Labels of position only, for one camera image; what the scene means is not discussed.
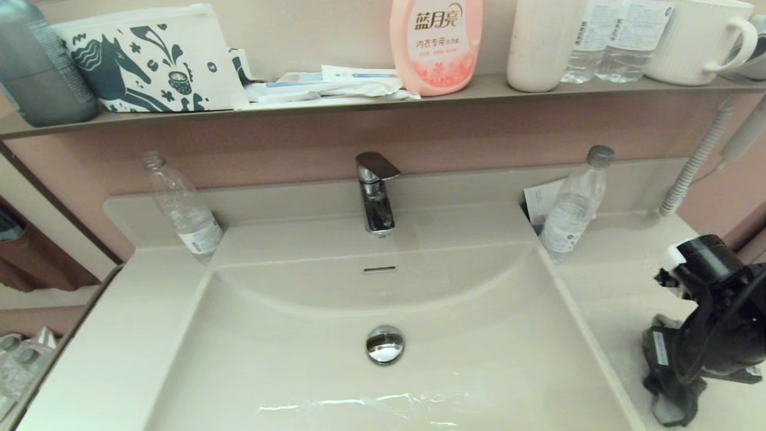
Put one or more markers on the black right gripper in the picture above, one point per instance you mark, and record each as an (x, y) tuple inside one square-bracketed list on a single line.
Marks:
[(727, 341)]

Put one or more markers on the grey microfibre cloth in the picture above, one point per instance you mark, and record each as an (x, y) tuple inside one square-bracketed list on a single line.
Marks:
[(673, 404)]

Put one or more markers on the chrome faucet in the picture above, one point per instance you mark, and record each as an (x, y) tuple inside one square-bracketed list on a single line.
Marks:
[(378, 208)]

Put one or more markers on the cream ceramic sink vanity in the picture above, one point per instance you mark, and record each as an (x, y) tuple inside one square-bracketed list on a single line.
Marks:
[(269, 359)]

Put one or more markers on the clear bottle grey cap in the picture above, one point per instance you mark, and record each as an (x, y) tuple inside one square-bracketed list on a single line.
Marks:
[(571, 215)]

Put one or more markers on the white paper card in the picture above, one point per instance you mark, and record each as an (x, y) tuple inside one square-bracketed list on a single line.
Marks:
[(540, 200)]

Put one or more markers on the grey white hair dryer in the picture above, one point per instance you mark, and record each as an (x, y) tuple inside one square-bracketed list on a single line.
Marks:
[(756, 57)]

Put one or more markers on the white ribbed mug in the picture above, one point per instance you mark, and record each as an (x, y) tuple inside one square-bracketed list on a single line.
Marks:
[(687, 42)]

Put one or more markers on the clear water bottle white label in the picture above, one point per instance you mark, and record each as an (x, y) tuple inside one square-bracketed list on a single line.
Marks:
[(587, 42), (638, 42)]

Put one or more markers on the chrome drain stopper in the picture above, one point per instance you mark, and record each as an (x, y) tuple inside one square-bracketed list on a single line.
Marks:
[(385, 345)]

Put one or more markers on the white ribbed tumbler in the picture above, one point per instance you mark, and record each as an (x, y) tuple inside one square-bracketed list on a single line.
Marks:
[(541, 48)]

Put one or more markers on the pink laundry detergent bottle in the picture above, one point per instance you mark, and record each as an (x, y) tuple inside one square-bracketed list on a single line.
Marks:
[(435, 54)]

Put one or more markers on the white packet with blue stripe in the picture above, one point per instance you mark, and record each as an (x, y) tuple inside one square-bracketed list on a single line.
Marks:
[(360, 73), (299, 80)]

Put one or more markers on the white plastic wrapped sachet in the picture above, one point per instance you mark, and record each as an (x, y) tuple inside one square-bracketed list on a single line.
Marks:
[(335, 91)]

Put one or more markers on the clear bottle without cap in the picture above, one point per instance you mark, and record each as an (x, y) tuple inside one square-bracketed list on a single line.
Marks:
[(190, 221)]

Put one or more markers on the small printed white pouch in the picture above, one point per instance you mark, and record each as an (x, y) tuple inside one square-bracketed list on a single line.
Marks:
[(240, 63)]

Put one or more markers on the white pouch with horse print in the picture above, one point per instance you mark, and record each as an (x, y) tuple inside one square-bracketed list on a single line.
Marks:
[(194, 64)]

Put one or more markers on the plastic wrapped bottle pack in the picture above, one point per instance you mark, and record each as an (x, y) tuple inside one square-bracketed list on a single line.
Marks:
[(23, 365)]

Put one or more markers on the dark grey plastic bottle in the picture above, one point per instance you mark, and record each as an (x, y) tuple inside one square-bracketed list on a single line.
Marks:
[(40, 78)]

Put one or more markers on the black wrist camera white bracket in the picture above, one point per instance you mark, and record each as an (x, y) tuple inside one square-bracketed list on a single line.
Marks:
[(697, 263)]

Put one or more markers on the beige wall shelf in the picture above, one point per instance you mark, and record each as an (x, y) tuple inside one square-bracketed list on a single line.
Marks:
[(479, 88)]

